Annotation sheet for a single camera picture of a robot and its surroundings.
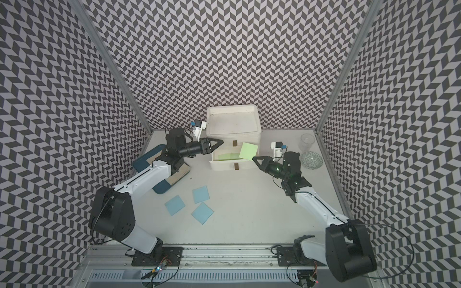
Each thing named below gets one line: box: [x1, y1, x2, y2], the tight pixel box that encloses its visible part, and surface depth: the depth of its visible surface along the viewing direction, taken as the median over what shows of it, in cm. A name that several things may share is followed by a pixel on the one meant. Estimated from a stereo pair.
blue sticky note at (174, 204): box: [164, 194, 186, 216], surface depth 89 cm
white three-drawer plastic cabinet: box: [206, 104, 262, 166], surface depth 90 cm
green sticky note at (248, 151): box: [238, 142, 259, 161], surface depth 82 cm
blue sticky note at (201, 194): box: [192, 185, 211, 204], surface depth 93 cm
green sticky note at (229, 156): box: [217, 153, 245, 161], surface depth 97 cm
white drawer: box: [208, 151, 258, 171], surface depth 90 cm
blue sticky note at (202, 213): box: [190, 202, 215, 225], surface depth 86 cm
